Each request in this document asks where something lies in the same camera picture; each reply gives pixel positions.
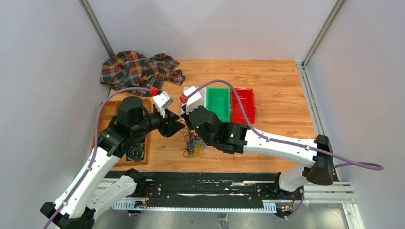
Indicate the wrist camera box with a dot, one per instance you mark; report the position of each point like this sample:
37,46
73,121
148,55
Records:
194,101
162,102

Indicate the green plastic bin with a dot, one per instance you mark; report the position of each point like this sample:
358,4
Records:
218,100

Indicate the left aluminium frame post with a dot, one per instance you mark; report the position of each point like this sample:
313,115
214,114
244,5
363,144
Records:
85,4

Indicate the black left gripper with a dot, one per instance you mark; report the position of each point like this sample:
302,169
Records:
169,129

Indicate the wooden compartment tray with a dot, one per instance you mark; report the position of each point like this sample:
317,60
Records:
139,152

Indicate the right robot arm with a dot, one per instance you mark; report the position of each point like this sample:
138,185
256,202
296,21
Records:
314,162

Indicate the white plastic bin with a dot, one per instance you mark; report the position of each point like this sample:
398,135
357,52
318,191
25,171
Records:
188,90

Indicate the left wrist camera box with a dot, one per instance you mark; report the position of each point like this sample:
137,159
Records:
162,102

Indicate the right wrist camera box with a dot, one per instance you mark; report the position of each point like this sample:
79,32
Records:
194,101

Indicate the red plastic bin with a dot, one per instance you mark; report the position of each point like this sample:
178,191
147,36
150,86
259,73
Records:
247,98

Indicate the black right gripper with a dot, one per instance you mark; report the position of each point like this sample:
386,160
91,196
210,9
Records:
185,115

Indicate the right aluminium frame post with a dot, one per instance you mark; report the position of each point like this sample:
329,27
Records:
323,31

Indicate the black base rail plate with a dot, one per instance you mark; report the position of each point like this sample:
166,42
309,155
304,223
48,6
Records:
209,191

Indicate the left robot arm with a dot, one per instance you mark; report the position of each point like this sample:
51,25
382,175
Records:
79,206

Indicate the aluminium frame post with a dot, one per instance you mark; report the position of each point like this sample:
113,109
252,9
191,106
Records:
323,31
85,4

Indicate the plaid cloth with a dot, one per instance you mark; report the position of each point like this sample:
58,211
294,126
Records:
132,69

